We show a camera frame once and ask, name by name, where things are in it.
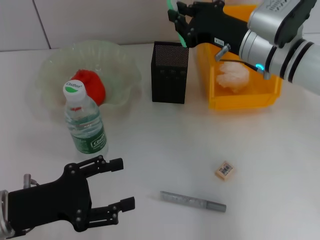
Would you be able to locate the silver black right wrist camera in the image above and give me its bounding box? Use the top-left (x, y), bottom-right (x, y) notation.
top-left (248, 0), bottom-right (319, 49)

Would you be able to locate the white paper ball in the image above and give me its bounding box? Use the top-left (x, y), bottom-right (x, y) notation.
top-left (215, 61), bottom-right (251, 94)

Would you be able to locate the green utility knife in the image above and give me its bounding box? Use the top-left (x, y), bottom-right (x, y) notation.
top-left (166, 0), bottom-right (188, 49)

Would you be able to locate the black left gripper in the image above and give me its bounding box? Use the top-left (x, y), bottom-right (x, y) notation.
top-left (7, 155), bottom-right (136, 235)

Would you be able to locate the grey marker pen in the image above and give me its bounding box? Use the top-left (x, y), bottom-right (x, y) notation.
top-left (147, 190), bottom-right (228, 214)

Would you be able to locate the right gripper connector cable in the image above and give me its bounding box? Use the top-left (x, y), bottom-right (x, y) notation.
top-left (214, 43), bottom-right (271, 81)

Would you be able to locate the clear bottle with green label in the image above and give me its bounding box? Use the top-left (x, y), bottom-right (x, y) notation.
top-left (62, 79), bottom-right (110, 159)

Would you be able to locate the red-orange toy orange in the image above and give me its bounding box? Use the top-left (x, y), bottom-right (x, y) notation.
top-left (69, 69), bottom-right (107, 106)

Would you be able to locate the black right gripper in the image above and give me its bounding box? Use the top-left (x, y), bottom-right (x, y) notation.
top-left (167, 0), bottom-right (251, 55)

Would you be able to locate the black mesh pen holder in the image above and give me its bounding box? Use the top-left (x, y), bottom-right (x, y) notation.
top-left (150, 41), bottom-right (190, 104)

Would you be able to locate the yellow plastic storage bin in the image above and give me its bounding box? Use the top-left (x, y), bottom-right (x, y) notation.
top-left (195, 4), bottom-right (284, 111)

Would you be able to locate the translucent green fruit plate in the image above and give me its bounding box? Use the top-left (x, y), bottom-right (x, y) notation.
top-left (36, 39), bottom-right (143, 112)

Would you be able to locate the beige eraser with barcode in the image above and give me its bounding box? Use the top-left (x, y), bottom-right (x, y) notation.
top-left (214, 160), bottom-right (237, 182)

